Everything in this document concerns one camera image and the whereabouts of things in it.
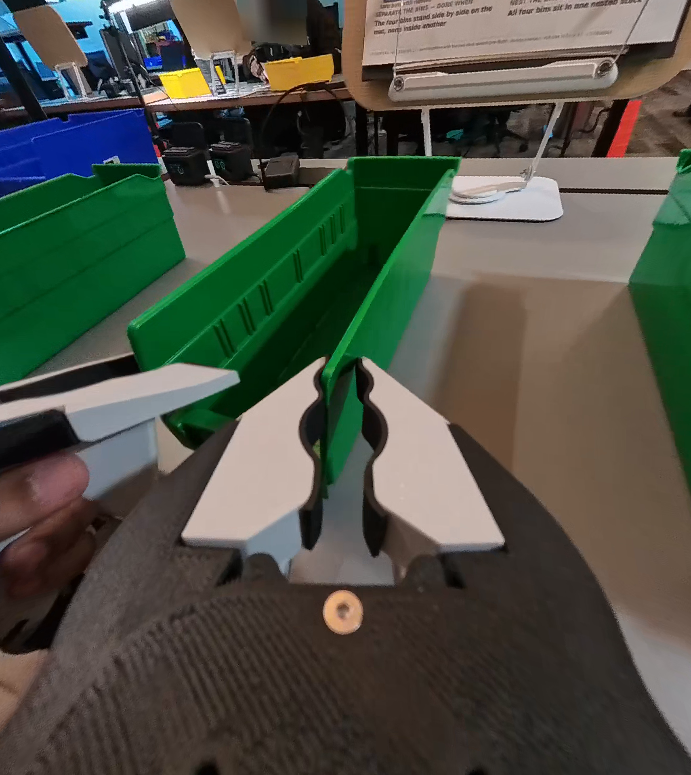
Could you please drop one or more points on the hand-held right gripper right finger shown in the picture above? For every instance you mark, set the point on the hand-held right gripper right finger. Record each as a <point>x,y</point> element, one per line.
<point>430,484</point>

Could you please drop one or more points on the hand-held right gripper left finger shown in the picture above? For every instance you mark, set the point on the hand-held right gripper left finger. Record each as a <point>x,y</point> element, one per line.
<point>248,484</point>

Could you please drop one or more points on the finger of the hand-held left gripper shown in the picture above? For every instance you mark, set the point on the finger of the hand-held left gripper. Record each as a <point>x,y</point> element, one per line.
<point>139,393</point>

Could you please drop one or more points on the green plastic bin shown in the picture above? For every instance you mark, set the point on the green plastic bin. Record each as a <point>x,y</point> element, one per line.
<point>66,303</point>
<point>684,333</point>
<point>79,203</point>
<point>200,321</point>

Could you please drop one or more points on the grey desk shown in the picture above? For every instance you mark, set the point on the grey desk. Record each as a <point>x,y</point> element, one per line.
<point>533,363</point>

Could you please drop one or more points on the person's left hand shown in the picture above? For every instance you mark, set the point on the person's left hand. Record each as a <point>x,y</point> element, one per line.
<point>18,502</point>

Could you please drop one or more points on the black battery charger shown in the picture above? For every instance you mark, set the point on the black battery charger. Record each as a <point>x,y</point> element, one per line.
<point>230,162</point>
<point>183,166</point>

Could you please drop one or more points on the large blue bin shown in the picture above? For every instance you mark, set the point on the large blue bin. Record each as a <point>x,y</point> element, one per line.
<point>48,151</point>

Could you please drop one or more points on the black power adapter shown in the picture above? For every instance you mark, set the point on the black power adapter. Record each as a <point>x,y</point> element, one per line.
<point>282,171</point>

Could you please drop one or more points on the long wooden table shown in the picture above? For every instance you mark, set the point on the long wooden table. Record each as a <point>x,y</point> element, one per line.
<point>242,100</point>

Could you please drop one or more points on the yellow bin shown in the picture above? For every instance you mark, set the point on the yellow bin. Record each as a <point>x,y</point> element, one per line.
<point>185,83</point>
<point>297,69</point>

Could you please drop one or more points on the orange safety cone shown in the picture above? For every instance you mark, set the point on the orange safety cone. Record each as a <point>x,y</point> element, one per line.
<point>624,127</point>

